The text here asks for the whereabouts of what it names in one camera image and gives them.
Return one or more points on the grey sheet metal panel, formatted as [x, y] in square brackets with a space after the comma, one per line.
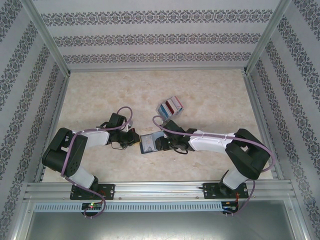
[160, 225]

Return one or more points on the controller circuit board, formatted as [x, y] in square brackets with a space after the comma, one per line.
[92, 206]
[230, 207]

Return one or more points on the upright aluminium post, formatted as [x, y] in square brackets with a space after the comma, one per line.
[48, 37]
[266, 37]

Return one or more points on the blue white card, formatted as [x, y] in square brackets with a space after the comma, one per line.
[163, 109]

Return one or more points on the right side aluminium rail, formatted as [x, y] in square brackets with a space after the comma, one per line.
[255, 100]

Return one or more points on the right controller circuit board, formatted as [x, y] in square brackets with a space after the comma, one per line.
[230, 207]

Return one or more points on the left side aluminium rail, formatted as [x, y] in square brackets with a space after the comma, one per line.
[61, 100]

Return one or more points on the right upright aluminium post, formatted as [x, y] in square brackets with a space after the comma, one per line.
[266, 37]

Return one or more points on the left controller circuit board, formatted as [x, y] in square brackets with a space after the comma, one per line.
[92, 206]

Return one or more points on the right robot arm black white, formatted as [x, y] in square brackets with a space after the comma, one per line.
[207, 143]

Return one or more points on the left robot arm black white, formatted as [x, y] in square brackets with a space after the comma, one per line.
[95, 138]

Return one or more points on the clear plastic card box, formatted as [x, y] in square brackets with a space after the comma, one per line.
[179, 109]

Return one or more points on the left upright aluminium post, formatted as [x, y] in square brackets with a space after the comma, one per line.
[48, 37]

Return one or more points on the dark blue leather card holder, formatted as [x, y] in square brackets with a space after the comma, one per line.
[157, 136]

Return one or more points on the long aluminium base rail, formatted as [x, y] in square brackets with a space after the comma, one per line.
[160, 190]

